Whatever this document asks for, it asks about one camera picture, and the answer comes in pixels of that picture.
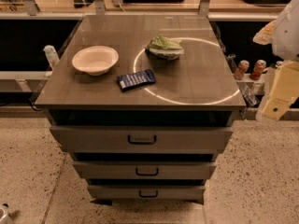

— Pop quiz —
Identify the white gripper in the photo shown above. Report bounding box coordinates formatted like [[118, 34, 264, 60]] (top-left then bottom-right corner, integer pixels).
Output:
[[253, 20, 299, 120]]

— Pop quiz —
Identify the grey bottom drawer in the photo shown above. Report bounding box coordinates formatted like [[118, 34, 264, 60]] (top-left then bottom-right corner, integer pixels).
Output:
[[88, 185, 205, 201]]

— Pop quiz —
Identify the grey drawer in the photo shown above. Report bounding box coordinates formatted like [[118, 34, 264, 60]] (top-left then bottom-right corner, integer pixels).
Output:
[[73, 161, 216, 180], [50, 126, 233, 154], [88, 185, 205, 201]]

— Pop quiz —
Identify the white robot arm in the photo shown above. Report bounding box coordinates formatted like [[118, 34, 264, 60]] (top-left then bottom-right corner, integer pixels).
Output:
[[253, 0, 299, 120]]

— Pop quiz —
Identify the grey drawer cabinet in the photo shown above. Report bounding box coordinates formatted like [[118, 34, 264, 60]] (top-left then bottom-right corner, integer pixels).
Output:
[[34, 14, 247, 206]]

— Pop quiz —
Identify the grey top drawer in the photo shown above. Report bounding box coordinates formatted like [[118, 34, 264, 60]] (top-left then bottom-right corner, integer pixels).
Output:
[[50, 126, 233, 154]]

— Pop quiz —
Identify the grey middle drawer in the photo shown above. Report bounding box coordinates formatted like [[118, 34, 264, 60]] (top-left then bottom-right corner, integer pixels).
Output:
[[73, 161, 216, 180]]

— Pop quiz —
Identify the red soda can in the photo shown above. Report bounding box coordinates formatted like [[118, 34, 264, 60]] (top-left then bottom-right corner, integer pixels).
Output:
[[234, 60, 249, 80], [249, 60, 266, 80]]

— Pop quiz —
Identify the red soda can left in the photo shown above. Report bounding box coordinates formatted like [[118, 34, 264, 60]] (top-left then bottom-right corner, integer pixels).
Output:
[[234, 60, 249, 80]]

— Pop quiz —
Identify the clear plastic bag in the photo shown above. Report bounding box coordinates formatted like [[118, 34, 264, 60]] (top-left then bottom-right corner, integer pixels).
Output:
[[226, 54, 259, 107]]

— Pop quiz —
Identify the green chip bag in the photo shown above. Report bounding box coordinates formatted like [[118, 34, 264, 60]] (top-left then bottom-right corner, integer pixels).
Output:
[[146, 35, 184, 61]]

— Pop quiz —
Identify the blue snack packet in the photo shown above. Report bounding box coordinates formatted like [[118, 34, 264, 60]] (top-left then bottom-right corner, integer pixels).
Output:
[[117, 69, 156, 91]]

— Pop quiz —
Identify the white bowl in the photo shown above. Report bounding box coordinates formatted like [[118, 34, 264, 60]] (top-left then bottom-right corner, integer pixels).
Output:
[[72, 46, 119, 76]]

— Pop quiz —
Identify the white bottle on shelf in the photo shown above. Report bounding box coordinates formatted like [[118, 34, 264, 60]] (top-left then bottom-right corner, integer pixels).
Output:
[[43, 45, 60, 68]]

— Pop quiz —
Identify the white object floor corner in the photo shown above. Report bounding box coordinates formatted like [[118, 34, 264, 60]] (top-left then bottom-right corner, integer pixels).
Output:
[[0, 204, 15, 224]]

